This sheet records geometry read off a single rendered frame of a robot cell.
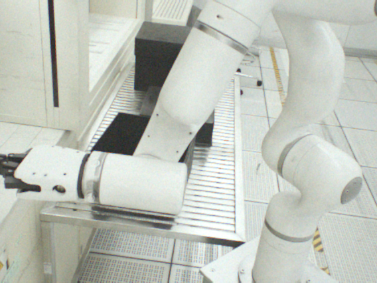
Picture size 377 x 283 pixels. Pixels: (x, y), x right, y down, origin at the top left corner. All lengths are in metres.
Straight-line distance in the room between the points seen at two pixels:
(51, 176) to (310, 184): 0.51
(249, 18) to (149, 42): 1.40
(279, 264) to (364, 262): 1.52
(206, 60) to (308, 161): 0.39
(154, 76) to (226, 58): 1.45
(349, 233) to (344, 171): 1.84
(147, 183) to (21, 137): 0.89
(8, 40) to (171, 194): 0.95
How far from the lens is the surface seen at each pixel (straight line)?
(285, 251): 1.11
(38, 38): 1.47
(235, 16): 0.67
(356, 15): 0.75
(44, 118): 1.58
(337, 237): 2.72
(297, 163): 0.98
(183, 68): 0.67
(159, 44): 2.05
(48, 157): 0.76
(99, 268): 2.28
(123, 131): 1.58
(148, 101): 1.81
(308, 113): 0.90
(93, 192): 0.72
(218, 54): 0.66
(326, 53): 0.86
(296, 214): 1.02
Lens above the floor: 1.63
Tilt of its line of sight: 30 degrees down
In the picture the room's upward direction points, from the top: 7 degrees clockwise
